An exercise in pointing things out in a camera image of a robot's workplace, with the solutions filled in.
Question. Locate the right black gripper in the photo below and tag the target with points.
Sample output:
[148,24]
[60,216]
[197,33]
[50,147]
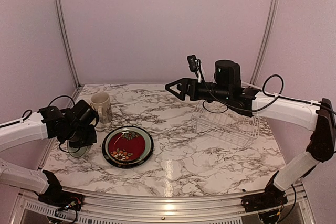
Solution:
[185,84]

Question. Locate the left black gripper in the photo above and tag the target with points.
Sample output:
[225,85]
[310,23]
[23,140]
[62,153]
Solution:
[91,139]

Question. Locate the green bowl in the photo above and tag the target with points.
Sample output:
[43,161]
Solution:
[78,152]

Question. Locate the black rimmed cream plate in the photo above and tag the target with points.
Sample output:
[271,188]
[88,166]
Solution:
[152,153]

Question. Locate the beige patterned mug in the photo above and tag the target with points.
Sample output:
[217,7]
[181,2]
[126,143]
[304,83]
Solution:
[102,105]

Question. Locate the red patterned plate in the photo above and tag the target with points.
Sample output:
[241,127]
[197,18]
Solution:
[126,146]

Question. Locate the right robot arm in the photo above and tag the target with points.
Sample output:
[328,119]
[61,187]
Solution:
[314,116]

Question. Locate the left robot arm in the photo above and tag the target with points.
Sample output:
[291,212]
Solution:
[74,126]

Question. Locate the white wire dish rack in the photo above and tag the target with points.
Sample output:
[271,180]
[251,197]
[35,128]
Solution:
[218,121]

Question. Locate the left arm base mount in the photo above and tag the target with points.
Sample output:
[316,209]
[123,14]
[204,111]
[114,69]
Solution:
[68,203]

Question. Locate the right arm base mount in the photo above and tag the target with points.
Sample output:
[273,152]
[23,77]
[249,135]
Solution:
[262,201]

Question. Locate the right aluminium frame post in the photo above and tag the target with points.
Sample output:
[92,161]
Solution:
[272,12]

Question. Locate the aluminium frame post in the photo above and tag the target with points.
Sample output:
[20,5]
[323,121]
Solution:
[66,43]
[272,12]

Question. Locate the front aluminium rail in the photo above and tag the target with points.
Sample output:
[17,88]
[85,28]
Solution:
[113,208]

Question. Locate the left aluminium frame post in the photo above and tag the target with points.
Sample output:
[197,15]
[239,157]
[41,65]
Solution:
[66,43]

